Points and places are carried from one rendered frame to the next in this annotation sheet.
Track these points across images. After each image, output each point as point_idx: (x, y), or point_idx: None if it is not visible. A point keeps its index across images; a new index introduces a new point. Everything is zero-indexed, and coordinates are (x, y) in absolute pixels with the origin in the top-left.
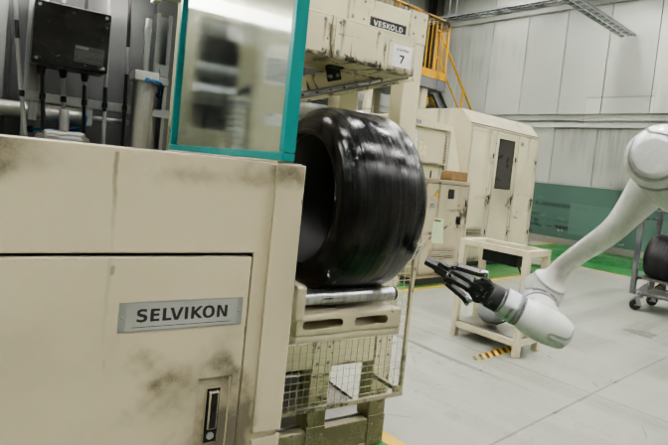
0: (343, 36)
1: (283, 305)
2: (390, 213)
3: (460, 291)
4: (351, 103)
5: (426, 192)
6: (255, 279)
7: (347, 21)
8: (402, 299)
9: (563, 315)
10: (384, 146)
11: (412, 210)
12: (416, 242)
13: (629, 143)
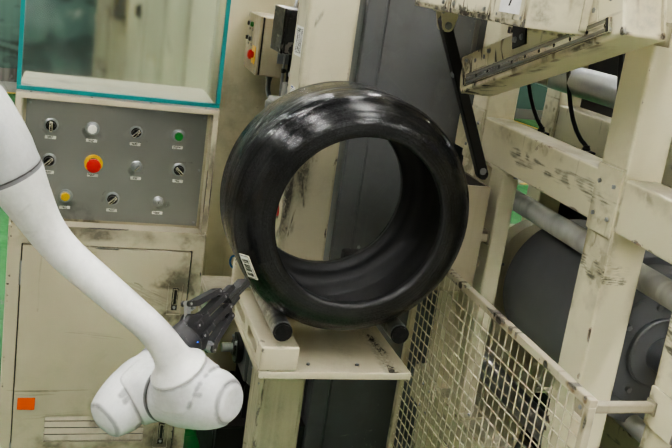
0: None
1: None
2: (223, 196)
3: (215, 332)
4: (634, 90)
5: (257, 190)
6: None
7: None
8: None
9: (111, 384)
10: (257, 122)
11: (228, 201)
12: (236, 249)
13: None
